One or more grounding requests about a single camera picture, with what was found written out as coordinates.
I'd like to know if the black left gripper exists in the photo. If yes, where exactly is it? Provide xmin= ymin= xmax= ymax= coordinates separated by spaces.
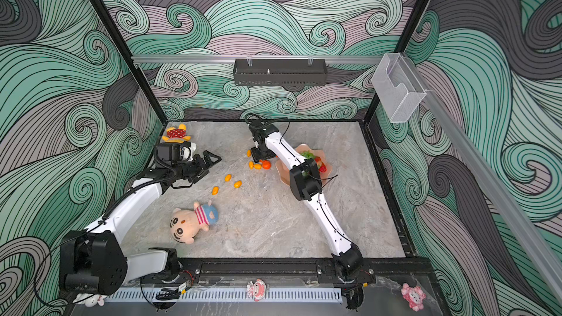
xmin=172 ymin=151 xmax=221 ymax=183

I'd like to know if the green grape bunch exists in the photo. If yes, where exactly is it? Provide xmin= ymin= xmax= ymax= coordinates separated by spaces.
xmin=301 ymin=152 xmax=316 ymax=159

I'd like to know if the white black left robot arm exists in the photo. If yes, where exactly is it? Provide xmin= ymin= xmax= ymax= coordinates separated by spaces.
xmin=59 ymin=140 xmax=221 ymax=296

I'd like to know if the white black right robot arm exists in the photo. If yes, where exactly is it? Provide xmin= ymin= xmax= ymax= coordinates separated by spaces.
xmin=244 ymin=113 xmax=363 ymax=283

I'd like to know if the pink scalloped fruit bowl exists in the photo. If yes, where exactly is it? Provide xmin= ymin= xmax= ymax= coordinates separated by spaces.
xmin=275 ymin=144 xmax=332 ymax=186

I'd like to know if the yellow cow plush toy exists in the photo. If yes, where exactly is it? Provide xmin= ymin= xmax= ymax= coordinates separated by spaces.
xmin=161 ymin=124 xmax=191 ymax=143

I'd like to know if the boy doll plush toy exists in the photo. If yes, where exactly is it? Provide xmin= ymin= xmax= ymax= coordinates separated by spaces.
xmin=170 ymin=200 xmax=219 ymax=244

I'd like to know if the pink white chopper figurine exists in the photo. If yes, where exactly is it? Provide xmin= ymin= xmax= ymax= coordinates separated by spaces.
xmin=247 ymin=279 xmax=267 ymax=301

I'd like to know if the white bunny figurine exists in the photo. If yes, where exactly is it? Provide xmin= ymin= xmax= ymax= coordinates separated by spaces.
xmin=73 ymin=293 xmax=107 ymax=307

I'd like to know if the pink melody figurine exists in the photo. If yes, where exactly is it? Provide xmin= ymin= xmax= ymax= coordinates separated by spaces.
xmin=401 ymin=283 xmax=427 ymax=312

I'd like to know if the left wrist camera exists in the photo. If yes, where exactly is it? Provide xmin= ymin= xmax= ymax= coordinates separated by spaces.
xmin=155 ymin=141 xmax=196 ymax=165

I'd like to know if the black wall tray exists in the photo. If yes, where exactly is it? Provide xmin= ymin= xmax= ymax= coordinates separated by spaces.
xmin=233 ymin=58 xmax=328 ymax=88

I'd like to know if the aluminium wall rail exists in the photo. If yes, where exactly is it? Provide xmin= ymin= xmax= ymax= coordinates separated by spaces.
xmin=131 ymin=54 xmax=383 ymax=66

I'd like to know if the clear acrylic wall box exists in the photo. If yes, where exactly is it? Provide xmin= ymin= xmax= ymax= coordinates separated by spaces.
xmin=371 ymin=53 xmax=427 ymax=124

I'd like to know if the white slotted cable duct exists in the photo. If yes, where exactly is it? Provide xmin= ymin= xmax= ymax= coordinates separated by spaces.
xmin=105 ymin=287 xmax=342 ymax=304

